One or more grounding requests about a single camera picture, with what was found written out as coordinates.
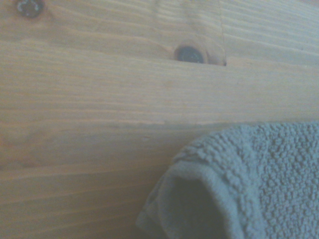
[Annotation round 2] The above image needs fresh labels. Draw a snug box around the blue terry cloth towel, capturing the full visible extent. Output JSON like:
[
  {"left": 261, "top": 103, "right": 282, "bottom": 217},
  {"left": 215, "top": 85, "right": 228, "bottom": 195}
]
[{"left": 136, "top": 121, "right": 319, "bottom": 239}]

